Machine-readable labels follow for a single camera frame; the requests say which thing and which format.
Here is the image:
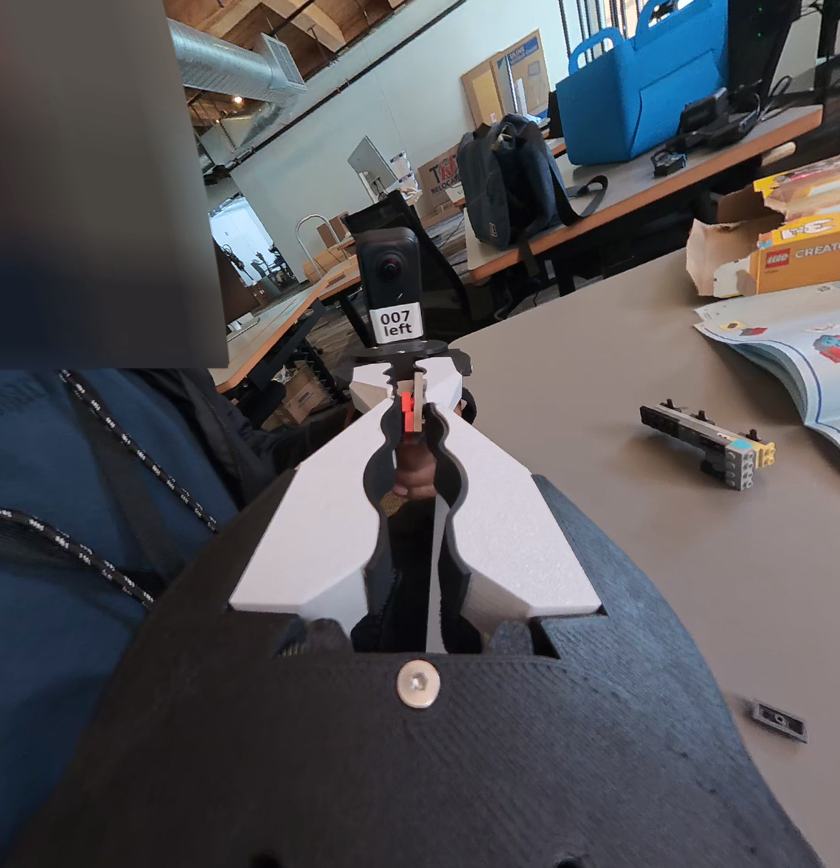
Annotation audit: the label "white step ladder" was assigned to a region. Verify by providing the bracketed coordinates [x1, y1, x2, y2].
[296, 213, 330, 279]

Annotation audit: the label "black camera gear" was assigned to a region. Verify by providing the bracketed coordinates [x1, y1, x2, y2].
[650, 88, 760, 179]

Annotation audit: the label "person's left hand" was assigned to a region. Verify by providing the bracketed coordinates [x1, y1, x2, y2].
[393, 434, 439, 500]

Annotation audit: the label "black monitor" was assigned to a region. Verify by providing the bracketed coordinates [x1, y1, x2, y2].
[728, 0, 800, 96]

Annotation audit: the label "blue sweatshirt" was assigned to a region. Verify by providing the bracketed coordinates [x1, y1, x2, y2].
[0, 369, 244, 868]

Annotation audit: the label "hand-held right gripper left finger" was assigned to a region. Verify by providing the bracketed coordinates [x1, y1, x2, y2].
[228, 399, 404, 638]

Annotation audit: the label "orange-edged office desk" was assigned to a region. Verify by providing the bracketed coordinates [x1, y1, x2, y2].
[216, 261, 363, 394]

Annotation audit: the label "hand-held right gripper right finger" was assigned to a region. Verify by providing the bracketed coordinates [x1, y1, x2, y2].
[423, 401, 604, 648]

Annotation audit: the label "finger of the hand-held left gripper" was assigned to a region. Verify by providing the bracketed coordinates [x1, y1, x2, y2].
[348, 363, 400, 415]
[422, 359, 465, 417]

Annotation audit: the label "open instruction booklet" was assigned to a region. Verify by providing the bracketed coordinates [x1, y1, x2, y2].
[693, 278, 840, 465]

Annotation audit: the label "small dark grey tile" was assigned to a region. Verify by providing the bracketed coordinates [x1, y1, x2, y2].
[752, 700, 809, 745]

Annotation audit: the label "flat cardboard cartons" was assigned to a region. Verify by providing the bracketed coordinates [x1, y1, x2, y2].
[460, 28, 551, 130]

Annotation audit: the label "silver monitor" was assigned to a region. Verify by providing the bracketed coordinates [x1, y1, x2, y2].
[347, 136, 400, 201]

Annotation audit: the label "dark blue backpack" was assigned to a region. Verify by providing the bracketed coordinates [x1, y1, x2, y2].
[455, 113, 609, 250]

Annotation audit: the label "person's left forearm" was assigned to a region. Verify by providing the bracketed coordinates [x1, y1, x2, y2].
[213, 380, 366, 506]

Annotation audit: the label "blue felt tote bag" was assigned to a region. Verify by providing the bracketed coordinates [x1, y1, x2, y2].
[555, 0, 732, 167]

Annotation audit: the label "black white drawstring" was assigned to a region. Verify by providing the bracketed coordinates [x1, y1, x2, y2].
[57, 369, 221, 533]
[0, 505, 155, 608]

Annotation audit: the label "yellow toy brick box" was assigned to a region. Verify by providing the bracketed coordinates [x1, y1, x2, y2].
[685, 152, 840, 299]

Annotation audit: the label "grey background desk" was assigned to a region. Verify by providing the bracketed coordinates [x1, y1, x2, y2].
[460, 105, 824, 279]

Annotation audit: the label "grey black brick assembly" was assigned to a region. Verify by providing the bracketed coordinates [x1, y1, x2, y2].
[640, 400, 776, 492]

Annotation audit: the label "silver air duct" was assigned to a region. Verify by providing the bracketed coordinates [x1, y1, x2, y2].
[168, 19, 307, 106]

